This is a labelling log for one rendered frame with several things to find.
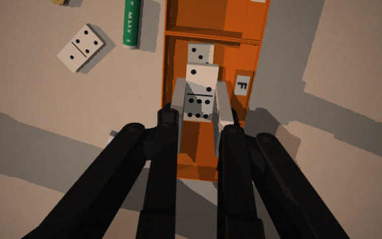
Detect beige domino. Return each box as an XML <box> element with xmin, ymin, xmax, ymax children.
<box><xmin>57</xmin><ymin>23</ymin><xmax>105</xmax><ymax>73</ymax></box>
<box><xmin>183</xmin><ymin>62</ymin><xmax>219</xmax><ymax>122</ymax></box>

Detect green aa battery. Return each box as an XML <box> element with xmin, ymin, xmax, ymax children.
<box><xmin>123</xmin><ymin>0</ymin><xmax>141</xmax><ymax>49</ymax></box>

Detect orange rack of three bins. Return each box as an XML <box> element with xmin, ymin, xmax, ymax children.
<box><xmin>161</xmin><ymin>0</ymin><xmax>271</xmax><ymax>182</ymax></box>

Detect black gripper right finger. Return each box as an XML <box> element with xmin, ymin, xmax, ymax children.
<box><xmin>212</xmin><ymin>81</ymin><xmax>350</xmax><ymax>239</ymax></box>

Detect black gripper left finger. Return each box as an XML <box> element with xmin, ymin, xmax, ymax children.
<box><xmin>21</xmin><ymin>78</ymin><xmax>186</xmax><ymax>239</ymax></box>

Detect white domino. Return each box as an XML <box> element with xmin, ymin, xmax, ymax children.
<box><xmin>188</xmin><ymin>42</ymin><xmax>214</xmax><ymax>64</ymax></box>

